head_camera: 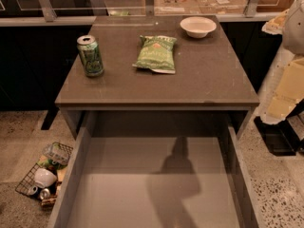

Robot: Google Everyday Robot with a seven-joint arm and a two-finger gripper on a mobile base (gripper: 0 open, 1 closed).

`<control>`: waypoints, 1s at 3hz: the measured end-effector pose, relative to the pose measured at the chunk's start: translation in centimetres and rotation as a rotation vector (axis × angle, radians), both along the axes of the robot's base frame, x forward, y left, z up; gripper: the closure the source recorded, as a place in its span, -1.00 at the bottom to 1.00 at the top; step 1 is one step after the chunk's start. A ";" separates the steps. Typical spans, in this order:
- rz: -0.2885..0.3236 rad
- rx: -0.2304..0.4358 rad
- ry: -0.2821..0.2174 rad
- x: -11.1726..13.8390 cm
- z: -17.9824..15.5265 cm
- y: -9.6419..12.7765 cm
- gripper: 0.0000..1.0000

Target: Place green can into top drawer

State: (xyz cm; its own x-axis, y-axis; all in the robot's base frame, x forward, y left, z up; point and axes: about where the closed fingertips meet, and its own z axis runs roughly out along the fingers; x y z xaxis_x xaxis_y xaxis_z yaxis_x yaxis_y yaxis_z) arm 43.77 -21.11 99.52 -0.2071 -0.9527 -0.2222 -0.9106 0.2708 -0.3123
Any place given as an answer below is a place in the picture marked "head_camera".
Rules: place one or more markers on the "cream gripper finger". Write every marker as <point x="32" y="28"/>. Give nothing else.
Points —
<point x="287" y="95"/>

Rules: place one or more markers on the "green soda can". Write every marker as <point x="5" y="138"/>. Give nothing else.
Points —
<point x="90" y="56"/>

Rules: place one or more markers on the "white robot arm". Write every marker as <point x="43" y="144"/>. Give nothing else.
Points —
<point x="290" y="24"/>

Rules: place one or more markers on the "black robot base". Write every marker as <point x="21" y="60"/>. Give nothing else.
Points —
<point x="280" y="139"/>

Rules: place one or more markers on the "open grey top drawer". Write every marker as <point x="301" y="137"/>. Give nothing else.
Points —
<point x="153" y="169"/>

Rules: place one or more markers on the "silver can in basket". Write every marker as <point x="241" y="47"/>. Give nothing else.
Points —
<point x="33" y="190"/>
<point x="44" y="194"/>

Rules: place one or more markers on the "glass railing with metal posts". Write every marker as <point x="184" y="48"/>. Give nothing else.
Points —
<point x="84" y="12"/>

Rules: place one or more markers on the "white bowl on table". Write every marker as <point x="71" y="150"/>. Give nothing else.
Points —
<point x="198" y="27"/>

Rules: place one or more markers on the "green chip bag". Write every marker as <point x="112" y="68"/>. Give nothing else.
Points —
<point x="157" y="54"/>

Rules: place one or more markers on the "clear plastic bottle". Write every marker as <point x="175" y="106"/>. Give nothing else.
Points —
<point x="55" y="153"/>

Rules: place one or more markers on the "white bowl in basket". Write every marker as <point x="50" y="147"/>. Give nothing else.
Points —
<point x="43" y="178"/>

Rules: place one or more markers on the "black wire basket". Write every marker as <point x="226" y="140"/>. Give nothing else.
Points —
<point x="44" y="162"/>

